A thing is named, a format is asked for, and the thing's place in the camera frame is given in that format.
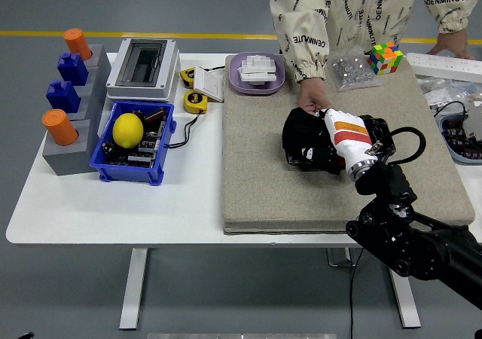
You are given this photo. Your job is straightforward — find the white power strip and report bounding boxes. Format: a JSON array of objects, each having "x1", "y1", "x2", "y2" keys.
[{"x1": 406, "y1": 51, "x2": 482, "y2": 84}]

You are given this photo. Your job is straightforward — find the yellow lemon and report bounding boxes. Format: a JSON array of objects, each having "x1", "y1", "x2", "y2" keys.
[{"x1": 112, "y1": 112, "x2": 145, "y2": 150}]

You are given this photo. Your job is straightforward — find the orange cylinder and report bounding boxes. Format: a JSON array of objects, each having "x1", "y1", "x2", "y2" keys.
[
  {"x1": 41, "y1": 108, "x2": 79, "y2": 147},
  {"x1": 63, "y1": 28, "x2": 93, "y2": 61}
]

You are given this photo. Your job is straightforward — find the person's left hand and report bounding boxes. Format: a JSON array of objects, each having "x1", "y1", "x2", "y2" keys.
[{"x1": 426, "y1": 29, "x2": 476, "y2": 60}]

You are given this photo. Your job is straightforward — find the white table leg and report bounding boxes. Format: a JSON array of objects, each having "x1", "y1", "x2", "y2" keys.
[
  {"x1": 119, "y1": 247, "x2": 148, "y2": 331},
  {"x1": 387, "y1": 267, "x2": 422, "y2": 329}
]

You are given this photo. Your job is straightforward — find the yellow tape measure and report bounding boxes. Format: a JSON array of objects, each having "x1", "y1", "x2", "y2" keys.
[
  {"x1": 180, "y1": 66, "x2": 197, "y2": 89},
  {"x1": 183, "y1": 89, "x2": 209, "y2": 114}
]

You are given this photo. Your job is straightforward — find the white wall switch plate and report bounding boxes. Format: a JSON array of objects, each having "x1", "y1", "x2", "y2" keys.
[{"x1": 193, "y1": 67, "x2": 226, "y2": 102}]

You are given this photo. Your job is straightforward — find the grey stepped block holder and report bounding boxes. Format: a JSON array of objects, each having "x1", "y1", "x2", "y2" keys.
[{"x1": 41, "y1": 44, "x2": 113, "y2": 177}]

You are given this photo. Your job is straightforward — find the black rag with red tag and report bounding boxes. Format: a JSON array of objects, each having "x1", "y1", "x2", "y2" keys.
[{"x1": 281, "y1": 107, "x2": 346, "y2": 175}]

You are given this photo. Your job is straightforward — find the black glossy panel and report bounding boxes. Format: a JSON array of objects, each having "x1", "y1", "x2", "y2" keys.
[{"x1": 285, "y1": 115, "x2": 397, "y2": 171}]

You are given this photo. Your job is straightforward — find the colourful puzzle cube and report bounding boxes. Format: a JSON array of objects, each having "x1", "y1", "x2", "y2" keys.
[{"x1": 367, "y1": 41, "x2": 404, "y2": 76}]

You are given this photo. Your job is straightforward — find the blue plastic bin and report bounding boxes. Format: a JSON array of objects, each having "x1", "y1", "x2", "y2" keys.
[{"x1": 89, "y1": 100, "x2": 177, "y2": 186}]

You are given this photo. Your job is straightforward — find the dark electronic parts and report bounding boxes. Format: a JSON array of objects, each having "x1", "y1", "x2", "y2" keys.
[{"x1": 102, "y1": 105, "x2": 169, "y2": 167}]

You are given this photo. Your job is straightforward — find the person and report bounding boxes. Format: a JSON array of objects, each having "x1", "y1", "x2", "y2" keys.
[{"x1": 269, "y1": 0, "x2": 482, "y2": 82}]

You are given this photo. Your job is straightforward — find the robot right hand white shell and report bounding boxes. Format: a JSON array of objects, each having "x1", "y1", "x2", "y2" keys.
[{"x1": 300, "y1": 107, "x2": 378, "y2": 174}]

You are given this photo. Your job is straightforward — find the metal bracket under table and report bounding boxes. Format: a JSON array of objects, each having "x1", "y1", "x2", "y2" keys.
[{"x1": 326, "y1": 247, "x2": 357, "y2": 268}]

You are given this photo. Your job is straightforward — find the stack of white switch parts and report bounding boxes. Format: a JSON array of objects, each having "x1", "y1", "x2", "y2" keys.
[{"x1": 236, "y1": 52, "x2": 279, "y2": 87}]

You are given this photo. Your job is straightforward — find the thin black cable loop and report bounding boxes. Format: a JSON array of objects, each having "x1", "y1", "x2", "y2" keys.
[{"x1": 432, "y1": 100, "x2": 468, "y2": 118}]

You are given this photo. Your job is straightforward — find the grey electrical enclosure box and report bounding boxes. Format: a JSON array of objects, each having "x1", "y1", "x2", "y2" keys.
[{"x1": 105, "y1": 38, "x2": 182, "y2": 102}]

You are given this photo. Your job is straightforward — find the purple dish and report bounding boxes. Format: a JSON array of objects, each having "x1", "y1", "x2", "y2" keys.
[{"x1": 227, "y1": 51, "x2": 286, "y2": 96}]

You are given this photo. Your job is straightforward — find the grey-brown mat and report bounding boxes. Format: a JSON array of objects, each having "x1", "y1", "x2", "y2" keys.
[{"x1": 221, "y1": 53, "x2": 476, "y2": 237}]

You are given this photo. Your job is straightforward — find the blue tray of components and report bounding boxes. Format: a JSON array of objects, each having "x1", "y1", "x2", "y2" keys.
[{"x1": 438, "y1": 113, "x2": 482, "y2": 163}]

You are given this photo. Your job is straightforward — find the black power cable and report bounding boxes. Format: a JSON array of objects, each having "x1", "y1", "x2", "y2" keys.
[{"x1": 349, "y1": 247, "x2": 365, "y2": 339}]

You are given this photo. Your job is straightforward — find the blue block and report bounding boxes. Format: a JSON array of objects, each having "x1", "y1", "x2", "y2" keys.
[
  {"x1": 56, "y1": 52, "x2": 90, "y2": 87},
  {"x1": 46, "y1": 79, "x2": 82, "y2": 114}
]

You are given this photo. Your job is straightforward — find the grey metal part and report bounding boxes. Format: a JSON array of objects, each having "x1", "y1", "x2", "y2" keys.
[{"x1": 463, "y1": 101, "x2": 482, "y2": 142}]

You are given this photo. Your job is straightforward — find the person's right hand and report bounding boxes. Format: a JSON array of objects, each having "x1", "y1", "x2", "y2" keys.
[{"x1": 297, "y1": 77, "x2": 334, "y2": 117}]

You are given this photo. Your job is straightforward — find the clear bag of metal nuts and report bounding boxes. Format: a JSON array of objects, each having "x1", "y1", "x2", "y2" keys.
[{"x1": 329, "y1": 47, "x2": 383, "y2": 93}]

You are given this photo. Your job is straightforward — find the clear plastic bag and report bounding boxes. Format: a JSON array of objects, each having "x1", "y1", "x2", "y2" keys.
[{"x1": 417, "y1": 74, "x2": 482, "y2": 110}]

